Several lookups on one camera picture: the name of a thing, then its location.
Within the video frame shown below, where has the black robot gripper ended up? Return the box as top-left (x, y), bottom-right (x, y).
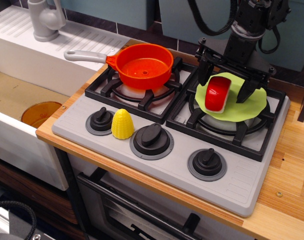
top-left (195, 37), bottom-right (276, 103)

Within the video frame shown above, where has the yellow toy corn cob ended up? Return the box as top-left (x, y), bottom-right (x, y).
top-left (111, 108), bottom-right (134, 140)

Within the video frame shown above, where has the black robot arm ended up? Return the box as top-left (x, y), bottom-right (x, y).
top-left (188, 0), bottom-right (291, 103)

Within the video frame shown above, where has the light green plastic plate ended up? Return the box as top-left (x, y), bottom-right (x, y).
top-left (195, 72), bottom-right (267, 122)

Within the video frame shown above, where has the black right burner grate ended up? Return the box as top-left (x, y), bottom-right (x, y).
top-left (166, 71), bottom-right (288, 162)

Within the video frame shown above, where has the black burner grate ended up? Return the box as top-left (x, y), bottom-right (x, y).
top-left (166, 71), bottom-right (288, 162)
top-left (85, 57), bottom-right (197, 124)

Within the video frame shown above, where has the black left burner grate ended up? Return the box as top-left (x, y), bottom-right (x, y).
top-left (85, 57), bottom-right (197, 124)

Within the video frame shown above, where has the black right stove knob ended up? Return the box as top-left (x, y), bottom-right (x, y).
top-left (187, 148), bottom-right (227, 182)

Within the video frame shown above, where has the black stove knob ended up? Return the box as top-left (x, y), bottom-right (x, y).
top-left (187, 148), bottom-right (227, 182)
top-left (85, 107), bottom-right (114, 136)
top-left (130, 123), bottom-right (174, 161)

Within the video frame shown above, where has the grey toy stove top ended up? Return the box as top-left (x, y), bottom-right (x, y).
top-left (52, 93), bottom-right (290, 217)

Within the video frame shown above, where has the black middle stove knob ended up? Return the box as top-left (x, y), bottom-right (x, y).
top-left (130, 123), bottom-right (174, 161)

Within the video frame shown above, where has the teal cabinet box left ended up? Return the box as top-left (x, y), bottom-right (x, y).
top-left (61, 0), bottom-right (155, 30)

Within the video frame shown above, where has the black left stove knob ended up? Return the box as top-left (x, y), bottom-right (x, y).
top-left (85, 107), bottom-right (114, 136)

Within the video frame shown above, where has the grey toy faucet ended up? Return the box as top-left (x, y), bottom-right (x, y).
top-left (27, 0), bottom-right (66, 42)

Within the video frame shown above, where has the orange sink drain plug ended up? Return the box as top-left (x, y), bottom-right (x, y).
top-left (21, 101), bottom-right (62, 128)

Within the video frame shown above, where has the white toy sink unit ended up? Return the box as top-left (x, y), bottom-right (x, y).
top-left (0, 5), bottom-right (129, 191)

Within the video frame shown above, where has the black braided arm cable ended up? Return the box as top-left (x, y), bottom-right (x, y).
top-left (188, 0), bottom-right (239, 36)

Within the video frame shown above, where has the orange toy pot grey handle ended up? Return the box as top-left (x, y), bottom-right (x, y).
top-left (64, 43), bottom-right (174, 90)

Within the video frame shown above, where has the toy oven door black handle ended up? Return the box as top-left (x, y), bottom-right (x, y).
top-left (77, 167), bottom-right (202, 240)

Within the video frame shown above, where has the black braided cable lower left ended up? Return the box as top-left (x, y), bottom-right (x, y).
top-left (0, 200), bottom-right (37, 240)

